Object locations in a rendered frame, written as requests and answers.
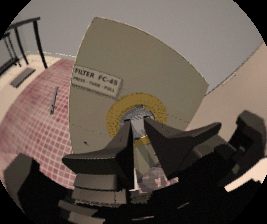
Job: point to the white round cartridge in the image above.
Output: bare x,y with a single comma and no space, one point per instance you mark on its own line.
136,117

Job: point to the dark grey panel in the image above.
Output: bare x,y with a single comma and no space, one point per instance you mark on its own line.
117,67

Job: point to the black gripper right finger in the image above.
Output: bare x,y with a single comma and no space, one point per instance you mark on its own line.
172,145

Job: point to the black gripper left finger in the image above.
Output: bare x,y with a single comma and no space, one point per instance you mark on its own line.
115,159

